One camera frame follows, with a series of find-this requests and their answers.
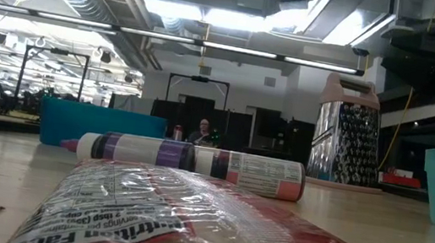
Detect large blue plastic bin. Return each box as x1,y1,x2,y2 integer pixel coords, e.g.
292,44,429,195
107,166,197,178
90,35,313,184
35,95,170,161

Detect pink colouring bottle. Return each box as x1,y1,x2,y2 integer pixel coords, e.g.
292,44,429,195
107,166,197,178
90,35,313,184
188,145,309,204

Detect yellow hanging cable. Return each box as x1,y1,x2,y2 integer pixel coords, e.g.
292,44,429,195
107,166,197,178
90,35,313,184
376,84,415,174

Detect overhead LED light bar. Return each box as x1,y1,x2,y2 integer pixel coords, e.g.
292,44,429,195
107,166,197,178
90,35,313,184
0,1,368,78

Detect black partition wall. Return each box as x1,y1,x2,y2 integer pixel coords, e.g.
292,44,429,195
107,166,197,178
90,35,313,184
146,90,318,162

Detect red plastic-wrapped packet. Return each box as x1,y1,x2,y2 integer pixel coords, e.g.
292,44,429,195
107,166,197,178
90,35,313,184
6,146,416,243

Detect pink metal box grater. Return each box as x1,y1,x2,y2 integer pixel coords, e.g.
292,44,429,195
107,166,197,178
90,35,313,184
303,70,399,196

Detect red box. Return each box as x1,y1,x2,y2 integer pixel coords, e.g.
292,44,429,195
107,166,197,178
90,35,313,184
378,171,422,190

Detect black background rig frame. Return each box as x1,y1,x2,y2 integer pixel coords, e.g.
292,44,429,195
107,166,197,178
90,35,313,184
14,42,91,111
164,71,231,111

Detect red can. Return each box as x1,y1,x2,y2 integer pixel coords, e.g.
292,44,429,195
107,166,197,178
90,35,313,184
171,123,185,142

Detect purple colouring bottle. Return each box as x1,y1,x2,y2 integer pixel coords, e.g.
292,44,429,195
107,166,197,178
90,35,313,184
57,124,199,178

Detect person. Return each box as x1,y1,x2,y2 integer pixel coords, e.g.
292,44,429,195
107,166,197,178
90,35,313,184
187,116,221,148

